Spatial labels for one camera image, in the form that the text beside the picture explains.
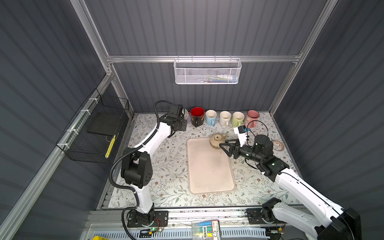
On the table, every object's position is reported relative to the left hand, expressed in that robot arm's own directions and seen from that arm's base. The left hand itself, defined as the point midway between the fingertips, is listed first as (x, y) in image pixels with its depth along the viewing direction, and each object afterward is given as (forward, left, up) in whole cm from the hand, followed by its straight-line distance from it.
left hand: (183, 124), depth 90 cm
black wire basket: (-16, +46, +10) cm, 49 cm away
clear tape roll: (-4, -65, -18) cm, 67 cm away
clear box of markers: (-52, -12, -16) cm, 56 cm away
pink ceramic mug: (+11, -46, -7) cm, 48 cm away
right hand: (-19, -22, +8) cm, 30 cm away
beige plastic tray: (-21, -16, -19) cm, 33 cm away
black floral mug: (+15, -9, -8) cm, 19 cm away
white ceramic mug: (+13, -29, -9) cm, 33 cm away
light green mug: (+13, -37, -9) cm, 41 cm away
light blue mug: (+14, -18, -8) cm, 25 cm away
